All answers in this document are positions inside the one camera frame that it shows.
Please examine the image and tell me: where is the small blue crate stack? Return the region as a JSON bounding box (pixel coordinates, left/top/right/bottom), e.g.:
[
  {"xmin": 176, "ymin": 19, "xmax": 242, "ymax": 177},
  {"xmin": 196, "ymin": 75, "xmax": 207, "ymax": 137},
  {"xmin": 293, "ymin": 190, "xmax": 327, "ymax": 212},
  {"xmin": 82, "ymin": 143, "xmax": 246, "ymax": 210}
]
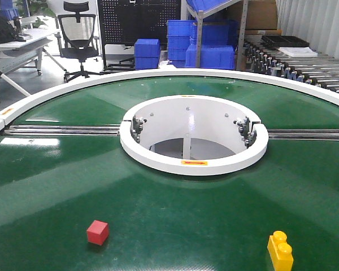
[{"xmin": 134, "ymin": 39, "xmax": 160, "ymax": 70}]

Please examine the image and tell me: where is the black mesh office chair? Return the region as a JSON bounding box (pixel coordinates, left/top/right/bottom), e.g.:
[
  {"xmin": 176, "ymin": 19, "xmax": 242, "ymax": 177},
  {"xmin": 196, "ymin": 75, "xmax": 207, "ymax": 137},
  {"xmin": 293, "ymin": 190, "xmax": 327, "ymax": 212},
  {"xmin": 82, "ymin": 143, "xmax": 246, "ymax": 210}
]
[{"xmin": 57, "ymin": 1, "xmax": 99, "ymax": 82}]

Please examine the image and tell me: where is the black plastic tray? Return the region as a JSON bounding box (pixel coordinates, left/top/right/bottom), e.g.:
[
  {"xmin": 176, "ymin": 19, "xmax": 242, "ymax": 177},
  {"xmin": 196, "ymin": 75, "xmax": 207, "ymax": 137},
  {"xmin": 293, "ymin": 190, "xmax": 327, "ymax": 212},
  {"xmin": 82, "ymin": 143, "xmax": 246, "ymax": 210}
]
[{"xmin": 262, "ymin": 35, "xmax": 309, "ymax": 47}]

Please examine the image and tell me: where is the white inner conveyor ring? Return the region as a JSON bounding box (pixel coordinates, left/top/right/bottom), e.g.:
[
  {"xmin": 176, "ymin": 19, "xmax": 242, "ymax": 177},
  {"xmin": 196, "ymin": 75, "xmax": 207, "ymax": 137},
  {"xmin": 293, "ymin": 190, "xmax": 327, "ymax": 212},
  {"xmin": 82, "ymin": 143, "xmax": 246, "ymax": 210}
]
[{"xmin": 119, "ymin": 94, "xmax": 270, "ymax": 176}]

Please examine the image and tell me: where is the white office desk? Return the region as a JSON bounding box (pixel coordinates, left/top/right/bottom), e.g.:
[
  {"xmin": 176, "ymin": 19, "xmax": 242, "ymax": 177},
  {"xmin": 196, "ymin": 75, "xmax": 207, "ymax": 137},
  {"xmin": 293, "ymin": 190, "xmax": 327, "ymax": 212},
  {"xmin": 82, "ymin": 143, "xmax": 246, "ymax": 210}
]
[{"xmin": 0, "ymin": 27, "xmax": 62, "ymax": 106}]

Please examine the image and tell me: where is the metal roller conveyor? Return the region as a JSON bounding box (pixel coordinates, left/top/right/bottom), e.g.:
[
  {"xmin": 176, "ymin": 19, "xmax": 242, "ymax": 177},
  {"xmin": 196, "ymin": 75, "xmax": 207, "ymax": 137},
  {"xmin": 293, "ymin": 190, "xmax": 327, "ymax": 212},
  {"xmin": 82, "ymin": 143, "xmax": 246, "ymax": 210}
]
[{"xmin": 244, "ymin": 35, "xmax": 339, "ymax": 93}]

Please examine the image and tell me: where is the black perforated pegboard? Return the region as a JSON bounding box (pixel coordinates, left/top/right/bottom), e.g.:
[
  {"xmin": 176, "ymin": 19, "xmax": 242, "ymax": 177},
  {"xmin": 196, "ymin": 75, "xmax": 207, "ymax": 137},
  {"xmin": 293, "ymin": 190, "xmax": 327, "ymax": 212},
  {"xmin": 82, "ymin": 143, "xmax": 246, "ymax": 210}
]
[{"xmin": 97, "ymin": 0, "xmax": 181, "ymax": 46}]

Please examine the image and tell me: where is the tall blue crate stack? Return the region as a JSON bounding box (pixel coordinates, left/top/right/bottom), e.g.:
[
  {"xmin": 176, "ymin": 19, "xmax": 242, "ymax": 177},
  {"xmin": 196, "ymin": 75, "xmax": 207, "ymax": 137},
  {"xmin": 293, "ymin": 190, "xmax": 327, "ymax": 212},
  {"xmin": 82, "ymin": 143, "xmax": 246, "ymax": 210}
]
[{"xmin": 167, "ymin": 20, "xmax": 194, "ymax": 68}]

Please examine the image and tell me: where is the grey metal shelf rack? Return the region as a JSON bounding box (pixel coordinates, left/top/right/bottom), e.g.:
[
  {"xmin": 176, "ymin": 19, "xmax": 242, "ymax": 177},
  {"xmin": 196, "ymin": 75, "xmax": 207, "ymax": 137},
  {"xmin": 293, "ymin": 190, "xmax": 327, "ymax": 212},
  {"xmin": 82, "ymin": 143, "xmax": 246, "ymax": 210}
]
[{"xmin": 185, "ymin": 0, "xmax": 249, "ymax": 71}]

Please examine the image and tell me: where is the red cube block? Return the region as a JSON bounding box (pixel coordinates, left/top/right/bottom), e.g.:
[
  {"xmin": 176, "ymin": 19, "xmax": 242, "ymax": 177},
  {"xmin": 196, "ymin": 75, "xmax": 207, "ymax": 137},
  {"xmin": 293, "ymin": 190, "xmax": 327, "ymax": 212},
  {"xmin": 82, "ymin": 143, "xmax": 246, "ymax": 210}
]
[{"xmin": 86, "ymin": 220, "xmax": 110, "ymax": 246}]

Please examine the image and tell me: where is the white outer conveyor rim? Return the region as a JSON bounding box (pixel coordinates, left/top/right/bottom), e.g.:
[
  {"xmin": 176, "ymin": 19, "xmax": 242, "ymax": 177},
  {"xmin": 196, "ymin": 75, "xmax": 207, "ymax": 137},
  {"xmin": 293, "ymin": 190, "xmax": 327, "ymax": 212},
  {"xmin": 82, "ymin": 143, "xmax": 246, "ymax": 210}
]
[{"xmin": 0, "ymin": 69, "xmax": 339, "ymax": 141}]

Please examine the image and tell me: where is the yellow studded toy brick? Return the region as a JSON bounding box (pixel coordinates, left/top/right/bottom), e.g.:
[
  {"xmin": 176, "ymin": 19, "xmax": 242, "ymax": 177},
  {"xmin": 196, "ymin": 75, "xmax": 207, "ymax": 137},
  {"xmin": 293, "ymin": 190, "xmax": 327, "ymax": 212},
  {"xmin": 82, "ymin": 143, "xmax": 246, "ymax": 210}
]
[{"xmin": 267, "ymin": 230, "xmax": 294, "ymax": 271}]

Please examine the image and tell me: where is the wide blue crate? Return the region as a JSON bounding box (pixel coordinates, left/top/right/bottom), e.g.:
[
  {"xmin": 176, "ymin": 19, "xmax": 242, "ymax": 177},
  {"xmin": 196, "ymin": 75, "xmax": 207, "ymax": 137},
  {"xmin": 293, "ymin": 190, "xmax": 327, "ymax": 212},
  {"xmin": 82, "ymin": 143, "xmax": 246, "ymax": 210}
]
[{"xmin": 185, "ymin": 45, "xmax": 236, "ymax": 70}]

